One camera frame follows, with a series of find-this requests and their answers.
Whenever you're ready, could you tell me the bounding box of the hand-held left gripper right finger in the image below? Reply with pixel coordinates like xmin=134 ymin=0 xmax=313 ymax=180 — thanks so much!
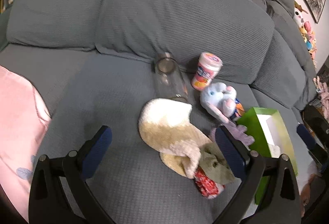
xmin=214 ymin=125 xmax=302 ymax=224

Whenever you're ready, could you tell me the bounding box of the white and beige fluffy towel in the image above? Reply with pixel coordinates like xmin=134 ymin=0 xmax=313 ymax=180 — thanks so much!
xmin=138 ymin=98 xmax=214 ymax=179

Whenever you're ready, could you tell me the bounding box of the clear glass jar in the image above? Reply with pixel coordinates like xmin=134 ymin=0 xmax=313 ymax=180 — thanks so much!
xmin=153 ymin=52 xmax=189 ymax=102

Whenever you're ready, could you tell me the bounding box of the light blue bunny plush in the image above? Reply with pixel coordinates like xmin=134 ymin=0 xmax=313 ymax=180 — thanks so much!
xmin=200 ymin=82 xmax=238 ymax=124

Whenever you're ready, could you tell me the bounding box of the pink candy bottle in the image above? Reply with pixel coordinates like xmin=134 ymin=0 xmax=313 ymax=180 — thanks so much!
xmin=191 ymin=52 xmax=223 ymax=91

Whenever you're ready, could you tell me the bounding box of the grey sofa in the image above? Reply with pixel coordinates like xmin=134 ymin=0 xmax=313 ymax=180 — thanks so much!
xmin=0 ymin=0 xmax=319 ymax=224

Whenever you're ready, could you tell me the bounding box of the purple mesh scrunchie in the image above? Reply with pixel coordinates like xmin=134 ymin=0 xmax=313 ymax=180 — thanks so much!
xmin=209 ymin=121 xmax=255 ymax=148

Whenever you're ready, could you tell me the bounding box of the blue snack packet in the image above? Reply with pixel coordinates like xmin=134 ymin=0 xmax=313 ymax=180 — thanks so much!
xmin=230 ymin=98 xmax=246 ymax=122

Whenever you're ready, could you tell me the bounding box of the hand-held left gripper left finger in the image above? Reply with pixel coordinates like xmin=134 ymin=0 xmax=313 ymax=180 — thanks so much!
xmin=29 ymin=125 xmax=114 ymax=224

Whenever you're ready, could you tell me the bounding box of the pile of plush toys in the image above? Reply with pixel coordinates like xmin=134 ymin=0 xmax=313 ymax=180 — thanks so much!
xmin=293 ymin=0 xmax=318 ymax=60

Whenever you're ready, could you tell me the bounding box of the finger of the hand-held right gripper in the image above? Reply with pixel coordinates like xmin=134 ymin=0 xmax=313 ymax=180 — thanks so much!
xmin=303 ymin=104 xmax=329 ymax=136
xmin=296 ymin=123 xmax=327 ymax=165

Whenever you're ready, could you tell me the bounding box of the olive green scrunchie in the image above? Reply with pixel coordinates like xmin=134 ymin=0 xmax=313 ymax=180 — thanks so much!
xmin=200 ymin=143 xmax=235 ymax=185

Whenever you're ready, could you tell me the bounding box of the red patterned packet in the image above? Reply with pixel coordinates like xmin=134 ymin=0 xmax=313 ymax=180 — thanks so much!
xmin=194 ymin=166 xmax=225 ymax=200

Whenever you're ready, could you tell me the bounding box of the pink clothes heap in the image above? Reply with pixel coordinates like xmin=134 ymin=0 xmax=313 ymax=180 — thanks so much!
xmin=312 ymin=76 xmax=329 ymax=119

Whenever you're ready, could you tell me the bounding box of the green cardboard box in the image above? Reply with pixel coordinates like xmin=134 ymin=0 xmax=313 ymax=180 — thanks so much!
xmin=236 ymin=107 xmax=299 ymax=206

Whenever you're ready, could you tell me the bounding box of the pink pillow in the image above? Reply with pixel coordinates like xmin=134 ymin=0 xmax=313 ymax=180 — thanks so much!
xmin=0 ymin=65 xmax=52 ymax=222

